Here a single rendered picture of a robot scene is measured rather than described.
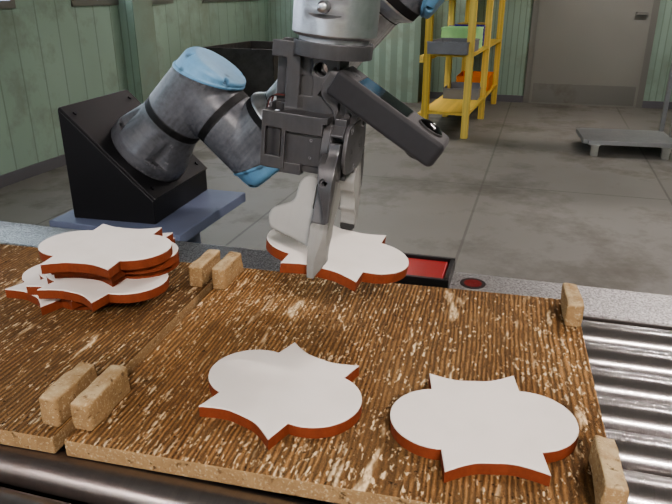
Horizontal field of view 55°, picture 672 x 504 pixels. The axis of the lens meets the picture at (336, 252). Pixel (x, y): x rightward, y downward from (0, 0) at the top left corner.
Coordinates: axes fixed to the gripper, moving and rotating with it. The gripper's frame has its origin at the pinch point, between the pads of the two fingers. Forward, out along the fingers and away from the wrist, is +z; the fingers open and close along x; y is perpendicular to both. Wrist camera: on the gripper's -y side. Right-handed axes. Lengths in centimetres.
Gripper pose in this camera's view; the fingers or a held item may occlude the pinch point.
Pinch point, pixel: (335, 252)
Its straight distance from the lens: 64.6
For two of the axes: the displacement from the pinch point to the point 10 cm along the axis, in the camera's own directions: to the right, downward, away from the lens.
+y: -9.6, -1.9, 2.3
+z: -0.9, 9.2, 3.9
